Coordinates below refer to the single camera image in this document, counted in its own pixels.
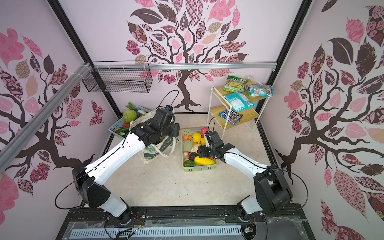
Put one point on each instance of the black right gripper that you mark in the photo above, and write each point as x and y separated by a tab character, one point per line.
202	151

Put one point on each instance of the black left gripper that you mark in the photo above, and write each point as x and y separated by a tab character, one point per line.
175	127

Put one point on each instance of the pink red pomegranate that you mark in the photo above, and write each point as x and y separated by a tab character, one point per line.
203	131

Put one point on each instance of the beige canvas grocery bag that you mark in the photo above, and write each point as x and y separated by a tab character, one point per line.
164	149

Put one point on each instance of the light green plastic basket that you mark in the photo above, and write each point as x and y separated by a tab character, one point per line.
186	147

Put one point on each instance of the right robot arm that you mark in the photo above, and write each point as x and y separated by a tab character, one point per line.
271	188

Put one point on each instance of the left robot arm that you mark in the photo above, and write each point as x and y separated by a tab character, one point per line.
89	181

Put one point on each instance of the blue dark candy bag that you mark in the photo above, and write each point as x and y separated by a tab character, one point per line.
232	117

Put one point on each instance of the teal white snack bag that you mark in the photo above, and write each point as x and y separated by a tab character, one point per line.
239	102

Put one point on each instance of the green yellow snack bag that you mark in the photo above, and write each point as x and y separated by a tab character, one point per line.
235	84

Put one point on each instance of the teal pink snack bag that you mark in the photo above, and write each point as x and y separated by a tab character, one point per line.
260	91

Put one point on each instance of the yellow corn cob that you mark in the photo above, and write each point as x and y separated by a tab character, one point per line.
204	161

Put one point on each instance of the white garlic bulb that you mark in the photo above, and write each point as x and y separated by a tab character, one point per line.
195	148

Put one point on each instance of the dark brown passion fruit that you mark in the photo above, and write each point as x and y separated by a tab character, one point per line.
192	156

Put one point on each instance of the long green cucumber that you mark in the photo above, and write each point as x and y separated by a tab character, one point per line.
122	130

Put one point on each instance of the green cabbage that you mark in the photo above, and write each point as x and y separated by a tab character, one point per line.
129	116

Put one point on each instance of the white wooden two-tier shelf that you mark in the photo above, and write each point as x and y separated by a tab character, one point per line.
218	103

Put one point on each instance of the light blue plastic basket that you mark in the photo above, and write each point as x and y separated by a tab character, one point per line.
140	111

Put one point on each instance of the white vented strip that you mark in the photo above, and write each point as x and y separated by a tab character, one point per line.
157	233

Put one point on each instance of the black wire wall basket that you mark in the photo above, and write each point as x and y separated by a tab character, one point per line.
119	77

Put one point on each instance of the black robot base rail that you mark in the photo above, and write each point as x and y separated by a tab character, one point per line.
290	223

